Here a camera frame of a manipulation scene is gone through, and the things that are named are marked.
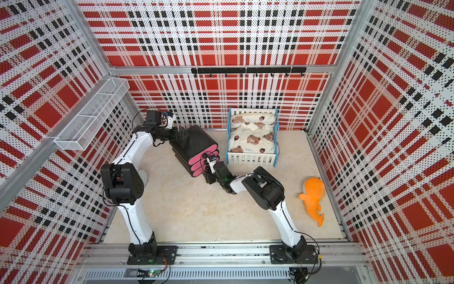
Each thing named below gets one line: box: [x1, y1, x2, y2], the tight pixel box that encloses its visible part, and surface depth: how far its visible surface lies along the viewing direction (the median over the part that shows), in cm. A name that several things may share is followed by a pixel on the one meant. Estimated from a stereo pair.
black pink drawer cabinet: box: [169, 124, 220, 178], surface depth 93 cm
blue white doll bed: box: [225, 107, 280, 168], surface depth 107 cm
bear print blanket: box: [228, 112, 277, 154], surface depth 107 cm
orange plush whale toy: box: [298, 176, 326, 228], surface depth 87 cm
